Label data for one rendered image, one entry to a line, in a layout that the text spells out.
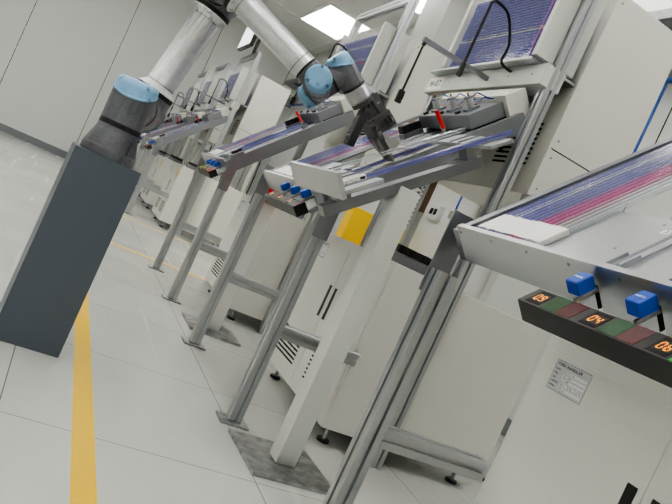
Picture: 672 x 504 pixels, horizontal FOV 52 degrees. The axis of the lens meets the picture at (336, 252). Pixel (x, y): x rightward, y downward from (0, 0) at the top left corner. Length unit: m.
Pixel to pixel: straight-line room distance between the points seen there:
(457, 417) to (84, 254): 1.29
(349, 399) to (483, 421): 0.51
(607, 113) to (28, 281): 1.85
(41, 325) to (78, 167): 0.43
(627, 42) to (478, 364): 1.17
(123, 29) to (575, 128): 8.95
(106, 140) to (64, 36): 8.82
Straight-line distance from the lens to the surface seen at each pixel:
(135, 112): 1.95
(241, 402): 2.03
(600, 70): 2.46
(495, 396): 2.43
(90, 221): 1.93
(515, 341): 2.40
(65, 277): 1.95
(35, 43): 10.73
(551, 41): 2.33
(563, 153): 2.38
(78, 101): 10.67
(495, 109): 2.27
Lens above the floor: 0.62
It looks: 1 degrees down
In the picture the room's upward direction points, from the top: 25 degrees clockwise
